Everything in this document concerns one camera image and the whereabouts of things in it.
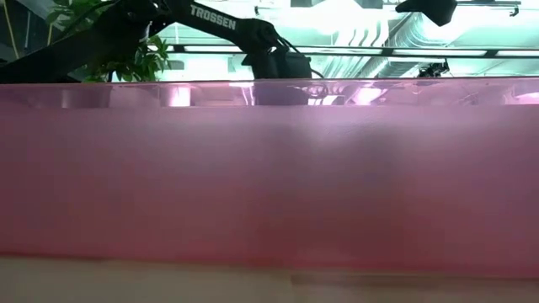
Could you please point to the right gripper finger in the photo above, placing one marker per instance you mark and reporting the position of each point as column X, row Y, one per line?
column 438, row 10

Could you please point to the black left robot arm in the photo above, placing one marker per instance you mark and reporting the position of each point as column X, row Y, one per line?
column 63, row 54

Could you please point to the red translucent plastic basket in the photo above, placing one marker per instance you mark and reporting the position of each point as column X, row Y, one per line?
column 252, row 189

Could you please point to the green leafy plant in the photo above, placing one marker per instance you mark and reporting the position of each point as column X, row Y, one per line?
column 143, row 63

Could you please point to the thin yellow pole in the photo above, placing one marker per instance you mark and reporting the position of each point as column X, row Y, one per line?
column 49, row 35
column 10, row 31

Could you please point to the long ceiling light rail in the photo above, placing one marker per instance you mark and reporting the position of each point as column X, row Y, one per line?
column 387, row 51

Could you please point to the small black ceiling bracket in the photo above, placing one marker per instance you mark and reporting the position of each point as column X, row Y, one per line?
column 513, row 11

